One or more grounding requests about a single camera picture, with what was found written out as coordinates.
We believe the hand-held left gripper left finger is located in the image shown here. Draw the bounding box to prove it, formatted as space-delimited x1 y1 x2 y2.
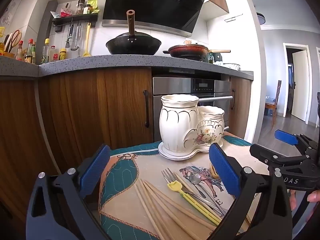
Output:
26 144 111 240

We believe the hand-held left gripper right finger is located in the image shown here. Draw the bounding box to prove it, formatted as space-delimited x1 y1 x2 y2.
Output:
207 143 293 240

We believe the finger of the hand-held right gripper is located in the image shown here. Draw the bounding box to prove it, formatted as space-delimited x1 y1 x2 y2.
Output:
249 144 304 173
274 129 320 155

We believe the silver metal fork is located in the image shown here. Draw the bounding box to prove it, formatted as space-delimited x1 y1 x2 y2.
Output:
175 180 225 217

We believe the yellow plastic fork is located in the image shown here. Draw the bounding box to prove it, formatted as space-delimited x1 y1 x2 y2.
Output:
167 182 222 226

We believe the cream ceramic double utensil holder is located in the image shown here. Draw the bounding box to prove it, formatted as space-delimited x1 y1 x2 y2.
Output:
159 94 225 155

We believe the pile of bamboo chopsticks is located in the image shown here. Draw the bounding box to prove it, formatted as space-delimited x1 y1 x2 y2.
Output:
134 172 218 240

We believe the person's right hand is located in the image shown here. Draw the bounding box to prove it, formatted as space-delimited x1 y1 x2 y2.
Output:
289 189 320 221

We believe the wooden dining table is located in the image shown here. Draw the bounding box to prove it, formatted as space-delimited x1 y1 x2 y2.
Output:
265 101 278 117

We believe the wooden dining chair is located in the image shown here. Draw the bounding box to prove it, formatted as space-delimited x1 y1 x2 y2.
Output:
271 80 282 127

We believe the white ceramic saucer tray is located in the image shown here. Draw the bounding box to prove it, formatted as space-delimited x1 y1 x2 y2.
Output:
158 140 224 161

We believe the narrow wooden cabinet door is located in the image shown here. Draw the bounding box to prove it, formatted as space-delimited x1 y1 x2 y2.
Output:
229 77 252 140

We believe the white door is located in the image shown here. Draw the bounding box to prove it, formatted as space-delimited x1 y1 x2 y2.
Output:
291 50 310 124

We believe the printed quilted mat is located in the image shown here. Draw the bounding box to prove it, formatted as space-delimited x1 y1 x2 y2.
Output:
98 132 253 240

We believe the wide wooden cabinet door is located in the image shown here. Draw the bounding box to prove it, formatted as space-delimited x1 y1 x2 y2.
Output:
39 67 153 180

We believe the wooden corner cabinet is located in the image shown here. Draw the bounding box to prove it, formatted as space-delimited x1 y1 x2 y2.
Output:
0 76 60 230

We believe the white dish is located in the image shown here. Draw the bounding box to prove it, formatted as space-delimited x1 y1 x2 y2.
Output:
221 62 242 71

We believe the stainless steel oven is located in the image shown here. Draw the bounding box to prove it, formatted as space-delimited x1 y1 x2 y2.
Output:
152 76 234 143

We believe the grey speckled countertop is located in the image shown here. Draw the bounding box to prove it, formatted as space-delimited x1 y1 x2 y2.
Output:
0 54 254 80

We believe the clear oil bottle yellow cap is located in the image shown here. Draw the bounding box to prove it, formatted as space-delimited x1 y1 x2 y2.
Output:
41 38 50 65

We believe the red frying pan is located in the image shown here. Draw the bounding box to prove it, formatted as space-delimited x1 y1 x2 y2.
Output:
163 44 231 61

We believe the hanging metal ladle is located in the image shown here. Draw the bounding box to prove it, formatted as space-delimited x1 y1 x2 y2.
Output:
71 24 82 52

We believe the hanging metal peeler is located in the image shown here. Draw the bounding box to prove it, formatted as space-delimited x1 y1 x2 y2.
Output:
65 25 74 48

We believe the red sauce bottle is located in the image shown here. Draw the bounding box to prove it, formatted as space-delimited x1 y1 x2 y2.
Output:
16 40 24 61

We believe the wooden knife block with scissors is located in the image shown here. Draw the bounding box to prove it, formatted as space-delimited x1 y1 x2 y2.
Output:
2 30 23 58

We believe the green packet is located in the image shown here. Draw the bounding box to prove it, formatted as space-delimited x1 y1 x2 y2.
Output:
86 0 100 14

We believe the black range hood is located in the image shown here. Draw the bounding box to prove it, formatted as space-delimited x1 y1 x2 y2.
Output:
102 0 209 37

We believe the black wok with wooden handle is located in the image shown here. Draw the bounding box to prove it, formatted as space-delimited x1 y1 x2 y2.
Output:
105 10 162 55

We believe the black wall spice rack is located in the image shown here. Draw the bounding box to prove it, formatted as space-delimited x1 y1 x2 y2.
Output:
52 14 98 33

